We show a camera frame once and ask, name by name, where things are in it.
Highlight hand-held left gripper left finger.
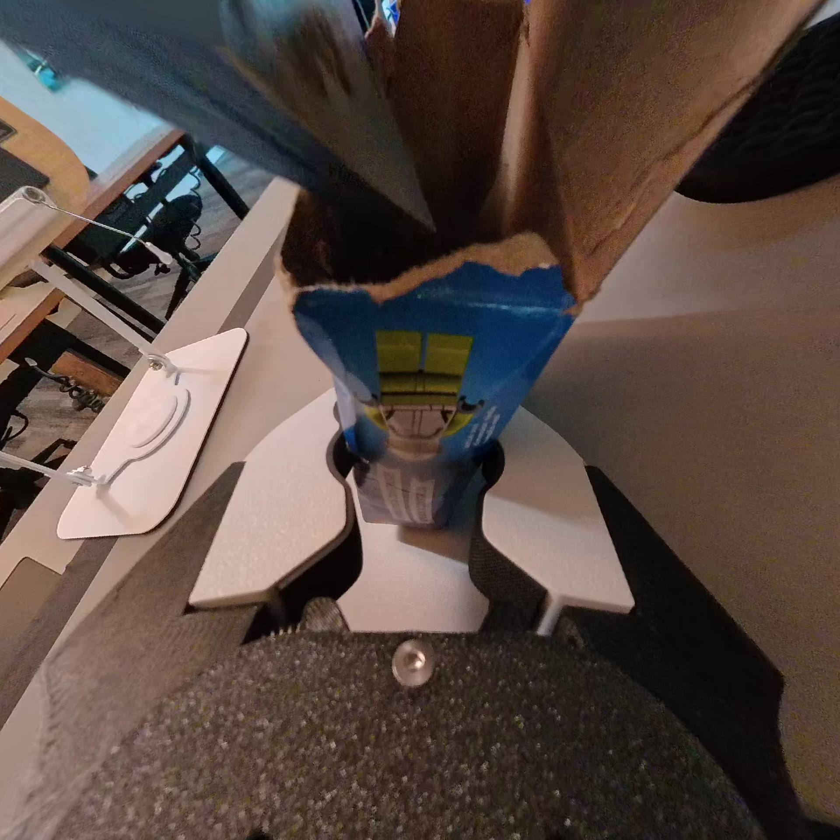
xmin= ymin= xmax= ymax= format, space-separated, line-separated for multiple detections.
xmin=188 ymin=387 xmax=363 ymax=613

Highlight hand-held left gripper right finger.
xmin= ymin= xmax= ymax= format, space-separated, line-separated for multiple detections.
xmin=469 ymin=407 xmax=637 ymax=635

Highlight blue lego set box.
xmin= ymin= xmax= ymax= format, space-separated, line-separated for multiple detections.
xmin=276 ymin=0 xmax=829 ymax=530

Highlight stand display board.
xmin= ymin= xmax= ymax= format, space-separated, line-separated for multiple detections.
xmin=0 ymin=97 xmax=91 ymax=291

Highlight lego instruction booklet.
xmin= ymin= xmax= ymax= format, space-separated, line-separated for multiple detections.
xmin=0 ymin=0 xmax=439 ymax=236

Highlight white stand base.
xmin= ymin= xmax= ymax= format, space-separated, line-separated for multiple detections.
xmin=56 ymin=327 xmax=250 ymax=542

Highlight black office chair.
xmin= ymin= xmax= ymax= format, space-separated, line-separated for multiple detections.
xmin=107 ymin=192 xmax=206 ymax=317

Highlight wooden desk black legs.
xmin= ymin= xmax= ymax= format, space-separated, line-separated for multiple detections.
xmin=0 ymin=126 xmax=252 ymax=363

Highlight black chair armrest pad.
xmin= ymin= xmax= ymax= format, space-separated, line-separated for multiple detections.
xmin=675 ymin=25 xmax=840 ymax=206

